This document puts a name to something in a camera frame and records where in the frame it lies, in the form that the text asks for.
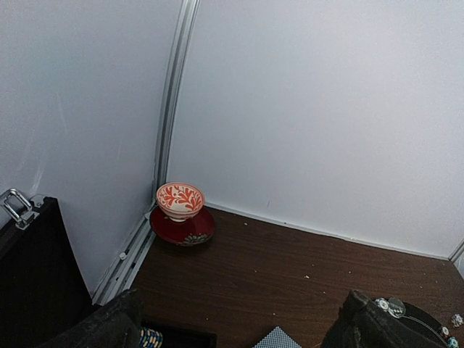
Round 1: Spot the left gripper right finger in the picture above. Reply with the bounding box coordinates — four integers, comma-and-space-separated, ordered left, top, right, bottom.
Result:
339, 290, 444, 347

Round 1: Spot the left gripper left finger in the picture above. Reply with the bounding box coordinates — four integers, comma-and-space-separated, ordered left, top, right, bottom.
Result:
41, 289, 142, 348

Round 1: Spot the blue white chip top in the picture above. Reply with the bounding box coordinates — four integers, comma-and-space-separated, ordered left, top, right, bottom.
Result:
375, 297, 389, 312

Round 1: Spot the clear acrylic dealer button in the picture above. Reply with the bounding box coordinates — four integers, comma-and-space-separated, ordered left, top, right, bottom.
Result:
387, 297, 406, 318

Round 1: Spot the blue playing card deck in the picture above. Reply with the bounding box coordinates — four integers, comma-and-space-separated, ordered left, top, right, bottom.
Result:
253, 326, 302, 348

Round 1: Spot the green chip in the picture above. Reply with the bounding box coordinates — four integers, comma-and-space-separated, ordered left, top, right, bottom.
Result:
447, 336, 460, 348

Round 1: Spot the round black poker mat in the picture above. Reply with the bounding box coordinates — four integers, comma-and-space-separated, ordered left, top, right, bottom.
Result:
322, 300, 464, 348

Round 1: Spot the black poker chip case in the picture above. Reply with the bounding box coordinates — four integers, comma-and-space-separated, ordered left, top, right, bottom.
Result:
1, 188, 217, 347

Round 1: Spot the black white chip stack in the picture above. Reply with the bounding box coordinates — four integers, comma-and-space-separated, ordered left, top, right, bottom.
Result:
450, 313, 464, 328

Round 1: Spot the red patterned bowl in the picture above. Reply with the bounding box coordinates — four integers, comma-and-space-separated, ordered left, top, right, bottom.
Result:
156, 182, 205, 222

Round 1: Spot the left aluminium frame post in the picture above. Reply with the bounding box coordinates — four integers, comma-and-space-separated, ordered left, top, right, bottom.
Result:
92, 1, 200, 305

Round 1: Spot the aluminium frame post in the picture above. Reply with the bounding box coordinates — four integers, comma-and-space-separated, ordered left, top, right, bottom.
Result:
448, 240, 464, 262
92, 1, 200, 305

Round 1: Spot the right aluminium frame post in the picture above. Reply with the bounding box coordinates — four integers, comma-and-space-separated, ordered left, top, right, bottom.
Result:
448, 240, 464, 262

